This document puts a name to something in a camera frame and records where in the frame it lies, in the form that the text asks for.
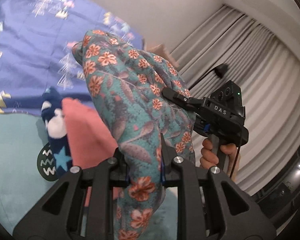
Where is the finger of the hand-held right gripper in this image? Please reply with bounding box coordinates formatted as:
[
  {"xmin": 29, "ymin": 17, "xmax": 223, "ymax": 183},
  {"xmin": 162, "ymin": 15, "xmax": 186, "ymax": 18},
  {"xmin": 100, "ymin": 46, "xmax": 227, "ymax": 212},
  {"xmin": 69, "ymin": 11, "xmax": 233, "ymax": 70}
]
[
  {"xmin": 194, "ymin": 115, "xmax": 212, "ymax": 133},
  {"xmin": 162, "ymin": 87, "xmax": 205, "ymax": 110}
]

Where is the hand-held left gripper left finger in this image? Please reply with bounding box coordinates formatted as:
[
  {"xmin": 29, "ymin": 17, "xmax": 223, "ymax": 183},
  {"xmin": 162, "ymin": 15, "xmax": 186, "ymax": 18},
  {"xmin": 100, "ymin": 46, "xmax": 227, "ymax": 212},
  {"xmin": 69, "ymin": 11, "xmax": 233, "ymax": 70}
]
[{"xmin": 12, "ymin": 148, "xmax": 130, "ymax": 240}]

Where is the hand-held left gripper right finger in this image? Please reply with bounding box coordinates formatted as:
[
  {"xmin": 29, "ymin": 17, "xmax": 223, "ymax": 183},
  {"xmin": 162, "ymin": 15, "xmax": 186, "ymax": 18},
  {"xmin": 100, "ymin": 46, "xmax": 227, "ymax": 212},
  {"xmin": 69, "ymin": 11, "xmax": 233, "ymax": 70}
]
[{"xmin": 159, "ymin": 133, "xmax": 277, "ymax": 240}]

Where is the floral long-sleeve shirt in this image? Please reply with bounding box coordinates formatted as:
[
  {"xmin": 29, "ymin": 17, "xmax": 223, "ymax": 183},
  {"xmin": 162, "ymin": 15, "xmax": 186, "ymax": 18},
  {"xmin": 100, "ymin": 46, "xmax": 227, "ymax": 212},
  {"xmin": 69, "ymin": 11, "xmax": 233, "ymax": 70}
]
[{"xmin": 72, "ymin": 29, "xmax": 197, "ymax": 240}]

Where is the person's right hand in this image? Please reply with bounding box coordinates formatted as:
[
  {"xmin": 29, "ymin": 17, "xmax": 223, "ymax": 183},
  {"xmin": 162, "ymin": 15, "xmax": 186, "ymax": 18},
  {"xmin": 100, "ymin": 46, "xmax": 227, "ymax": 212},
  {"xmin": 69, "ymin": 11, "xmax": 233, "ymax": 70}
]
[{"xmin": 200, "ymin": 138, "xmax": 240, "ymax": 178}]

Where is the peach pillow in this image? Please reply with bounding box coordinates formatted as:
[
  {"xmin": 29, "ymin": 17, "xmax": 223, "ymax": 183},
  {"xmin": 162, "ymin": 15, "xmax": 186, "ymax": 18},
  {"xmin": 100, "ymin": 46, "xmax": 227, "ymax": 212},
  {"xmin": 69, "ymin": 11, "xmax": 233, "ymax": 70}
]
[{"xmin": 147, "ymin": 44, "xmax": 177, "ymax": 65}]

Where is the black floor lamp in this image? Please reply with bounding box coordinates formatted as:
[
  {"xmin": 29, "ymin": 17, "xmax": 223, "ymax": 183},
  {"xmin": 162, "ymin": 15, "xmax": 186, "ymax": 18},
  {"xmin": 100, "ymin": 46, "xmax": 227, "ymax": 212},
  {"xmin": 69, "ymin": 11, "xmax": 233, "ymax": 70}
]
[{"xmin": 190, "ymin": 64, "xmax": 229, "ymax": 88}]

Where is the coral folded garment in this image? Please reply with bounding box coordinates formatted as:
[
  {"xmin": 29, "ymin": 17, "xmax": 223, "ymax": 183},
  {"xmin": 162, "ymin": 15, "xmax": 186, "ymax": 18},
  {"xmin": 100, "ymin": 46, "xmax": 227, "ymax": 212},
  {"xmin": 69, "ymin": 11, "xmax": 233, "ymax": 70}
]
[{"xmin": 62, "ymin": 97, "xmax": 125, "ymax": 207}]

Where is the navy star-print garment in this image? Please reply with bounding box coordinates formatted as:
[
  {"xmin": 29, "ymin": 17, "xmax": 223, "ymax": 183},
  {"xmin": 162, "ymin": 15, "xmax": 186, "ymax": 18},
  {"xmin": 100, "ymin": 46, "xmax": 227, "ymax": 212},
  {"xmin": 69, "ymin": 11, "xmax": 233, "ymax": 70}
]
[{"xmin": 41, "ymin": 86, "xmax": 74, "ymax": 177}]

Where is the grey curtain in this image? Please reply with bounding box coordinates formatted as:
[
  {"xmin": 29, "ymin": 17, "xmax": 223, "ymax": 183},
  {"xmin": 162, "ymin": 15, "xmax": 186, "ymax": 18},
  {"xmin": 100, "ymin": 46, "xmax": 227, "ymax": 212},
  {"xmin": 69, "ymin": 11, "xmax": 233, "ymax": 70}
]
[{"xmin": 170, "ymin": 4, "xmax": 300, "ymax": 198}]

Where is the teal printed blanket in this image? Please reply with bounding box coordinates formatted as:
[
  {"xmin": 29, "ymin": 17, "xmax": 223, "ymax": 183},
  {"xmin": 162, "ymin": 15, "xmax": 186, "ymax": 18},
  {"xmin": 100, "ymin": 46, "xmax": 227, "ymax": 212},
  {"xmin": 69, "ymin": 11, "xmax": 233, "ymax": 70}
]
[{"xmin": 0, "ymin": 114, "xmax": 180, "ymax": 240}]

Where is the blue tree-print sheet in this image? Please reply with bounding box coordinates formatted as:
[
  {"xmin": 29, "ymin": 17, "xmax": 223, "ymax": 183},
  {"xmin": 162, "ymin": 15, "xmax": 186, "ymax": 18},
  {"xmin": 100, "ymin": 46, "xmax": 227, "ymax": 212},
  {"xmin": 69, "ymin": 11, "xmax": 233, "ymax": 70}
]
[{"xmin": 0, "ymin": 0, "xmax": 144, "ymax": 117}]

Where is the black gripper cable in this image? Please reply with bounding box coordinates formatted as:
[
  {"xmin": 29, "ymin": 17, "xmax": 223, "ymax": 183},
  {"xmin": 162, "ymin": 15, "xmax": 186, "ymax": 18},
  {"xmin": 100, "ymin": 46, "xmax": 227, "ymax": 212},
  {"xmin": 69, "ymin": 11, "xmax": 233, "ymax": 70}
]
[{"xmin": 230, "ymin": 132, "xmax": 242, "ymax": 179}]

